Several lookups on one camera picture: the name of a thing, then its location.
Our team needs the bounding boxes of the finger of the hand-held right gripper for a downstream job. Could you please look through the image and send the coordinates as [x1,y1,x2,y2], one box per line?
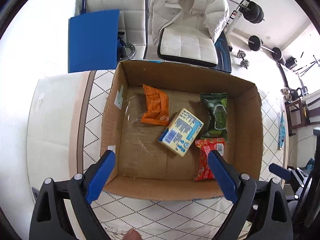
[269,163,309,188]

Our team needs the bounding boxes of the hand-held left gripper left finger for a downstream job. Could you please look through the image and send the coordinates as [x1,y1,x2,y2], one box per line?
[29,150,117,240]

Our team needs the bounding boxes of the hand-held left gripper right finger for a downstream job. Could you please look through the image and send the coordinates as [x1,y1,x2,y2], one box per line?
[207,149,294,240]

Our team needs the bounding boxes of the red snack packet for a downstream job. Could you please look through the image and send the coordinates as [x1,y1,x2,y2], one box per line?
[192,137,226,182]

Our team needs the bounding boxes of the cardboard box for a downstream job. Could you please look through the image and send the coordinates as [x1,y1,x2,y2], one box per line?
[100,59,264,202]

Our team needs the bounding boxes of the yellow and blue packet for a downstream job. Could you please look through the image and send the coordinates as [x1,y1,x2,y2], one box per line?
[157,108,204,158]

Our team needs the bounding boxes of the dark green snack packet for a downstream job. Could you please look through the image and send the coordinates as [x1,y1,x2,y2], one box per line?
[199,92,229,140]

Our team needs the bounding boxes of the orange snack packet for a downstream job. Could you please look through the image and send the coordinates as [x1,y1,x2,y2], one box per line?
[140,84,171,127]

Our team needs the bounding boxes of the person's left hand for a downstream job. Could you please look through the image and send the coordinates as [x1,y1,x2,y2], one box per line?
[124,229,142,240]

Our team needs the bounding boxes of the blue printed leaflet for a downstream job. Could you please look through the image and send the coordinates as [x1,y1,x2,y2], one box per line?
[277,112,287,150]

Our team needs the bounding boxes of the brown wooden stool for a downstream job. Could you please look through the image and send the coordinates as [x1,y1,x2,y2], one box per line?
[285,99,310,131]

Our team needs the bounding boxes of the clear plastic wrapper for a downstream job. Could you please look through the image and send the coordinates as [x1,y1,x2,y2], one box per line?
[125,95,148,126]

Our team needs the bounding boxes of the black kettlebell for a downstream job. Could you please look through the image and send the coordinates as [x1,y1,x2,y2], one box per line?
[291,87,308,98]

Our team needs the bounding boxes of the small black box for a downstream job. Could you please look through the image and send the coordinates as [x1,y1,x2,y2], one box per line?
[285,57,298,69]

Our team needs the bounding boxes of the black tripod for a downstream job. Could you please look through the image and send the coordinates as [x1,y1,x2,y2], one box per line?
[297,52,320,77]

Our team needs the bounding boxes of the black bag with blue lines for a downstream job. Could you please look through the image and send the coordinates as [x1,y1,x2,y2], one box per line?
[214,32,232,73]

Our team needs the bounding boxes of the black barbell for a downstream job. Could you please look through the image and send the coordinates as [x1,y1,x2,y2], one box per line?
[248,35,285,62]
[229,0,265,24]

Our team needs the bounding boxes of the white padded chair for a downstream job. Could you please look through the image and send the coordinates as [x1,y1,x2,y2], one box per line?
[157,26,219,68]
[84,0,148,60]

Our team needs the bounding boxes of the blue flat board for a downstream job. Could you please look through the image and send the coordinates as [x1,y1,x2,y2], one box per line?
[68,9,120,73]

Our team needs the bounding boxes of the white weight rack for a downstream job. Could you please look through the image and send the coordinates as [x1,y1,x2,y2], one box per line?
[224,0,258,37]

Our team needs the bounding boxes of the white puffer jacket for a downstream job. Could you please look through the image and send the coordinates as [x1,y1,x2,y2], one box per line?
[149,0,230,46]

